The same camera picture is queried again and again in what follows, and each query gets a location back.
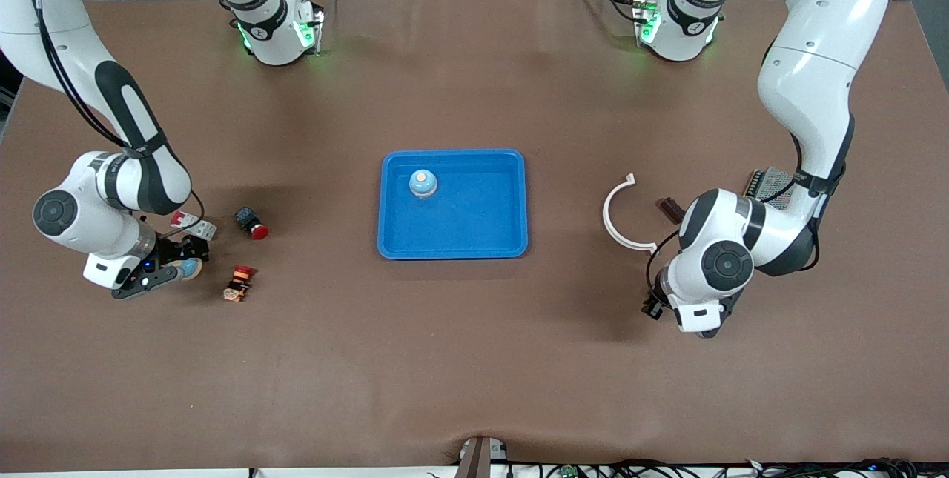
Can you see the white red circuit breaker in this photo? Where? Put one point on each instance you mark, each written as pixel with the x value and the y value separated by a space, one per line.
pixel 200 228

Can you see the red mushroom push button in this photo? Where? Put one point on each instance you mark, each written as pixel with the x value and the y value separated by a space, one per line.
pixel 252 224

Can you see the white curved plastic bracket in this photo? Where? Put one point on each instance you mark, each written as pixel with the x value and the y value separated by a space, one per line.
pixel 606 213

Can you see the metal mesh power supply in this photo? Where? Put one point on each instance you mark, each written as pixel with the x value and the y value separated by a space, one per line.
pixel 767 183

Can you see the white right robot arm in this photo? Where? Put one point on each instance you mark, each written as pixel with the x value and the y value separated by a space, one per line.
pixel 81 230

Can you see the grey metal mount post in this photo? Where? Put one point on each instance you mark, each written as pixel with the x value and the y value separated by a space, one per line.
pixel 478 459

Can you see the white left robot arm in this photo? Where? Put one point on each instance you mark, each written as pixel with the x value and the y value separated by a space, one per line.
pixel 808 93

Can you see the blue plastic tray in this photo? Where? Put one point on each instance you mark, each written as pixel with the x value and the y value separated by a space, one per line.
pixel 474 211

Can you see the light blue call bell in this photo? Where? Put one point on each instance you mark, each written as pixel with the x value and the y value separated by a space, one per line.
pixel 422 184
pixel 193 269

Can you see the long black cylindrical capacitor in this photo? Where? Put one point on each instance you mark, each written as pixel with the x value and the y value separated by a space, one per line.
pixel 669 208

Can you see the red orange emergency button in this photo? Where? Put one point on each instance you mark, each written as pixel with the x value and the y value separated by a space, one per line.
pixel 239 284

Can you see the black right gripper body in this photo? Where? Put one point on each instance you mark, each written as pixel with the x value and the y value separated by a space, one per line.
pixel 172 250

